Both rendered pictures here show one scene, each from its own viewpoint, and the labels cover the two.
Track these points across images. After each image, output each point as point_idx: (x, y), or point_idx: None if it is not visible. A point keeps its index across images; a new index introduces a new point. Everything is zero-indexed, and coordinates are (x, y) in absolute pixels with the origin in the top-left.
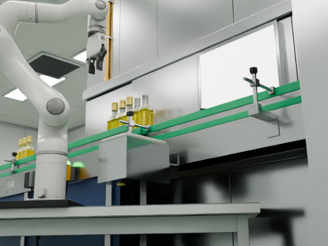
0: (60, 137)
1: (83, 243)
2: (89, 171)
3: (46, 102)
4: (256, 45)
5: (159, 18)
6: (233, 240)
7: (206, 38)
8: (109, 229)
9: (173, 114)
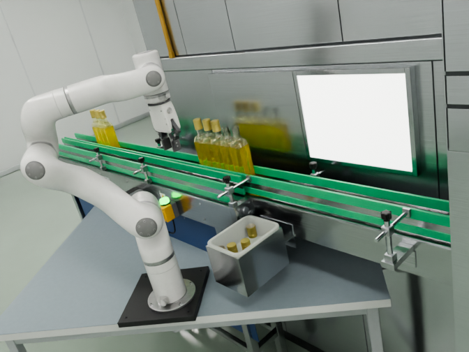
0: (160, 238)
1: None
2: (194, 214)
3: (135, 227)
4: (379, 93)
5: None
6: None
7: (303, 52)
8: (239, 321)
9: (272, 138)
